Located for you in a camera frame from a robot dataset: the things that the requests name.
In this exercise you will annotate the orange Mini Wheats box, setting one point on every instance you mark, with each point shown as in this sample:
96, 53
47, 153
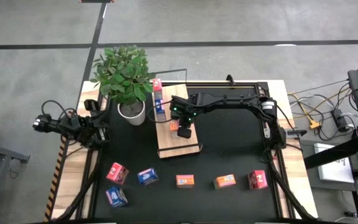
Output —
224, 181
185, 181
174, 125

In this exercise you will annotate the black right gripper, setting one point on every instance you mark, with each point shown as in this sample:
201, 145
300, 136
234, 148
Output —
183, 110

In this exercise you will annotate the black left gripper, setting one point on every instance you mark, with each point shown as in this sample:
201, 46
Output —
96, 129

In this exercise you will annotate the black power strip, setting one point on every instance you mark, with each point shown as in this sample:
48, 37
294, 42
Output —
340, 119

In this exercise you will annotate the white flat box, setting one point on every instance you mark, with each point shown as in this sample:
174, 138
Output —
334, 165

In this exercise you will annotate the green leafy plant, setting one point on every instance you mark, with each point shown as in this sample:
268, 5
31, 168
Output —
123, 74

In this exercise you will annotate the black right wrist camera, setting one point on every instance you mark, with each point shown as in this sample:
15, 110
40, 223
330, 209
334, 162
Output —
184, 132

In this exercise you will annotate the red cereal box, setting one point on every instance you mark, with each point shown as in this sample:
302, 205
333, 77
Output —
117, 173
157, 85
257, 179

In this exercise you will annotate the yellow plug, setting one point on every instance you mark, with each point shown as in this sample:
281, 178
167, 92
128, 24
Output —
314, 125

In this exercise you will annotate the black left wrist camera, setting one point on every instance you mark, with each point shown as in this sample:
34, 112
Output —
92, 105

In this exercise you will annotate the yellow black hazard tape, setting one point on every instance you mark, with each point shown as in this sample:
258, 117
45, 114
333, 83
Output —
56, 180

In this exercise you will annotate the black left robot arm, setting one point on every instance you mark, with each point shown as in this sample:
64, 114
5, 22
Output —
57, 124

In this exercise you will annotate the blue Frosted Flakes box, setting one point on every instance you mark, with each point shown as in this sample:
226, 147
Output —
159, 109
116, 196
147, 176

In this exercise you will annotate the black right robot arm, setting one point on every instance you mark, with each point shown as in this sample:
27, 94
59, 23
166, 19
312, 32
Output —
228, 100

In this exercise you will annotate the black metal beam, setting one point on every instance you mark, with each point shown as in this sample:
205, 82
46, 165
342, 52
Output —
337, 152

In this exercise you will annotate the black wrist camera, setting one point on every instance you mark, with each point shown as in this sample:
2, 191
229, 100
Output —
92, 105
184, 132

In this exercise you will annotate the white ribbed plant pot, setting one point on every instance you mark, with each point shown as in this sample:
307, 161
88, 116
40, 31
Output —
132, 119

